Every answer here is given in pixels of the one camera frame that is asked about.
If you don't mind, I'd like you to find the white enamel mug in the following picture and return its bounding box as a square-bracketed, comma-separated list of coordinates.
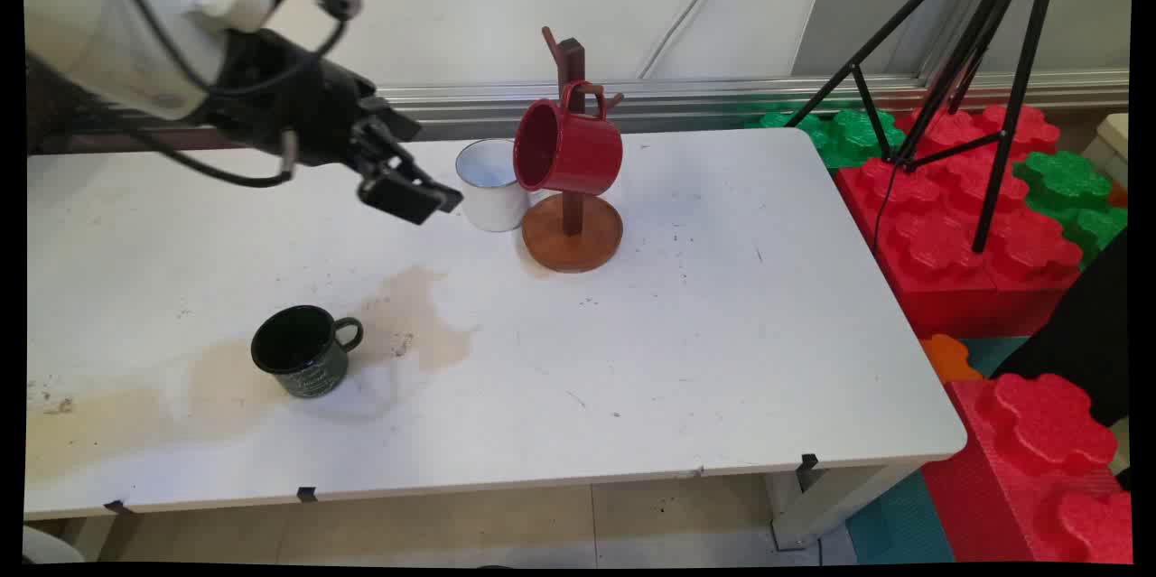
[454, 138, 532, 234]

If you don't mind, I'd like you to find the teal floor mat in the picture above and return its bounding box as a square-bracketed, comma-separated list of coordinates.
[844, 469, 956, 565]

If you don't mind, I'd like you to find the black tripod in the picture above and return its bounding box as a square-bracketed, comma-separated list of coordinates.
[784, 0, 1067, 255]

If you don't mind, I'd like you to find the dark green enamel mug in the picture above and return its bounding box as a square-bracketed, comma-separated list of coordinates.
[250, 304, 366, 399]

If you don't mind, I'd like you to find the aluminium window rail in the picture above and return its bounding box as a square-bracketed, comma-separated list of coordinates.
[27, 70, 1130, 154]

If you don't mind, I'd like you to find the orange foam block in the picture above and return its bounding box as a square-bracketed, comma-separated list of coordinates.
[920, 333, 984, 385]

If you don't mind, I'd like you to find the brown wooden mug tree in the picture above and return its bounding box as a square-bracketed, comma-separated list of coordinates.
[521, 25, 626, 275]

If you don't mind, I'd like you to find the white table leg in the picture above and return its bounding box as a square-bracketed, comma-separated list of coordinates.
[766, 463, 924, 552]

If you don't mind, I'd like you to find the large red foam block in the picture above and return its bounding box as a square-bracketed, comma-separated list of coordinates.
[920, 373, 1134, 565]
[834, 103, 1090, 340]

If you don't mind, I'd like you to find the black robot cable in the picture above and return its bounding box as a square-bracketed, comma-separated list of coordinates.
[25, 0, 351, 191]

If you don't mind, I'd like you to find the red enamel mug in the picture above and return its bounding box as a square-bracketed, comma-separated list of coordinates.
[513, 79, 625, 198]

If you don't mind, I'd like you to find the green foam block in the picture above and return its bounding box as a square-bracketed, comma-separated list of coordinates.
[745, 107, 907, 171]
[1011, 150, 1130, 269]

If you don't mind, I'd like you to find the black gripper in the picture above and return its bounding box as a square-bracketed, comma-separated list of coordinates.
[192, 28, 464, 227]

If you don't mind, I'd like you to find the beige box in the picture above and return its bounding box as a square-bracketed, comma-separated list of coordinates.
[1079, 112, 1131, 191]

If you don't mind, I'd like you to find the thin black tripod cable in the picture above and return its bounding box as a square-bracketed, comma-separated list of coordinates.
[871, 160, 898, 255]

